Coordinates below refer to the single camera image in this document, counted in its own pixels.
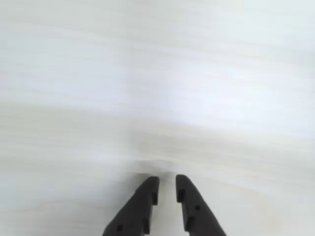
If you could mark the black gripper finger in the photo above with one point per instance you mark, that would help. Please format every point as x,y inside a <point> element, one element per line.
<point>137,211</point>
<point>197,211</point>

